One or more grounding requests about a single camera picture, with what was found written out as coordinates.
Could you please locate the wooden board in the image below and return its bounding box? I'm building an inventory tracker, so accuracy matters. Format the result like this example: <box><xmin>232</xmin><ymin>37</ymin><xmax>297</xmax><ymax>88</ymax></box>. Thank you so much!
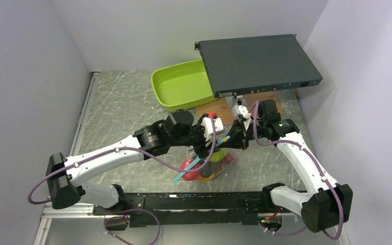
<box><xmin>195</xmin><ymin>91</ymin><xmax>283</xmax><ymax>126</ymax></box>

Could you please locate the dark grey rack device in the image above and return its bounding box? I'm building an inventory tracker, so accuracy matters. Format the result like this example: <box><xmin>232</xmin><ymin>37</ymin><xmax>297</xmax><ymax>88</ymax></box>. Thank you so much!
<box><xmin>194</xmin><ymin>34</ymin><xmax>323</xmax><ymax>98</ymax></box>

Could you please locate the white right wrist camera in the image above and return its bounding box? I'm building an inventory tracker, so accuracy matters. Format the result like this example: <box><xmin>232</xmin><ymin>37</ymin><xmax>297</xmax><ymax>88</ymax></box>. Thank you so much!
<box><xmin>231</xmin><ymin>104</ymin><xmax>252</xmax><ymax>122</ymax></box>

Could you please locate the lime green plastic tub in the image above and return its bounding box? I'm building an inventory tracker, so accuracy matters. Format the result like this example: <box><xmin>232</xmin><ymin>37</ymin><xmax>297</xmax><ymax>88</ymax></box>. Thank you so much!
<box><xmin>151</xmin><ymin>59</ymin><xmax>216</xmax><ymax>112</ymax></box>

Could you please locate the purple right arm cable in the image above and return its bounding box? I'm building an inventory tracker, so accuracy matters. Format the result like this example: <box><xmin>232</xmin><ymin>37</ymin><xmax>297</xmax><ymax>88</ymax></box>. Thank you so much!
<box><xmin>248</xmin><ymin>101</ymin><xmax>345</xmax><ymax>241</ymax></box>

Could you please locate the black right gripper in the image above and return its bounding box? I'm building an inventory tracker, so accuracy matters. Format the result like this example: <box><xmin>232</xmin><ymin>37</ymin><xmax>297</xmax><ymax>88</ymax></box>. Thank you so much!
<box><xmin>218</xmin><ymin>119</ymin><xmax>266</xmax><ymax>150</ymax></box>

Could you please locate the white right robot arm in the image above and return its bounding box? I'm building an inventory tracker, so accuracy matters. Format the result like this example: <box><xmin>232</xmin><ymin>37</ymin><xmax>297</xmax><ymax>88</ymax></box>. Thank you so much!
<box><xmin>224</xmin><ymin>97</ymin><xmax>353</xmax><ymax>240</ymax></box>

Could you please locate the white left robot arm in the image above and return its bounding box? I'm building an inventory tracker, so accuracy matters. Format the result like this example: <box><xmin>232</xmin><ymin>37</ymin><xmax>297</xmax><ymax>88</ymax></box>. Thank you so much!
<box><xmin>46</xmin><ymin>110</ymin><xmax>224</xmax><ymax>214</ymax></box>

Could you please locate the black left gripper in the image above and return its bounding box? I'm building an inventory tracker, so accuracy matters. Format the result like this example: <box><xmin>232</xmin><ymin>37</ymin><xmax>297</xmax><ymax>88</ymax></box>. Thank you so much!
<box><xmin>170</xmin><ymin>115</ymin><xmax>220</xmax><ymax>158</ymax></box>

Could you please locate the aluminium frame rail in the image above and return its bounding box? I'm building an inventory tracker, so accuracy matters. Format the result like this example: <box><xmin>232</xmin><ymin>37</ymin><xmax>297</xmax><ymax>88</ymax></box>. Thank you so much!
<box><xmin>34</xmin><ymin>71</ymin><xmax>101</xmax><ymax>244</ymax></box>

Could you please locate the metal stand base plate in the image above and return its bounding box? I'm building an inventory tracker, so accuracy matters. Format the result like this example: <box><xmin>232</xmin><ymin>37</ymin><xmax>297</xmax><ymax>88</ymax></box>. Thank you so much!
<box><xmin>225</xmin><ymin>95</ymin><xmax>248</xmax><ymax>110</ymax></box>

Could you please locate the clear zip top bag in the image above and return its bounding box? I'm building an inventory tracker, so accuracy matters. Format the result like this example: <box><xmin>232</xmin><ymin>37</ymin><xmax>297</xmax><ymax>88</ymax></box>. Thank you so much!
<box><xmin>173</xmin><ymin>136</ymin><xmax>236</xmax><ymax>184</ymax></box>

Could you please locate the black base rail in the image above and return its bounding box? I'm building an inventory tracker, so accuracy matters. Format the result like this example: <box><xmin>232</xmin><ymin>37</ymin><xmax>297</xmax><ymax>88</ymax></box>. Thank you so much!
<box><xmin>92</xmin><ymin>191</ymin><xmax>280</xmax><ymax>228</ymax></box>

